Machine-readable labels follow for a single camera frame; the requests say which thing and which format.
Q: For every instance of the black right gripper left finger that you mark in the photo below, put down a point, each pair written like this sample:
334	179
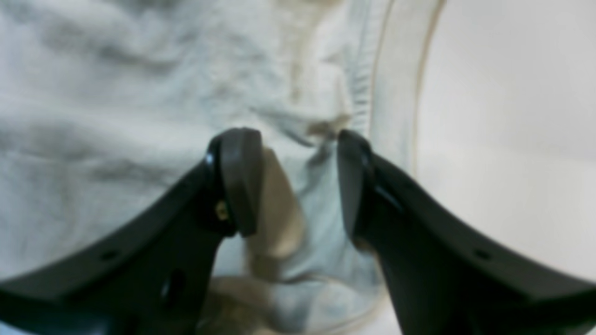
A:
149	277

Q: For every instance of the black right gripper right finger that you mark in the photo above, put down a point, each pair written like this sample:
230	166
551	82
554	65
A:
443	276

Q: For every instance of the beige t-shirt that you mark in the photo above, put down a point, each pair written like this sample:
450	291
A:
106	103

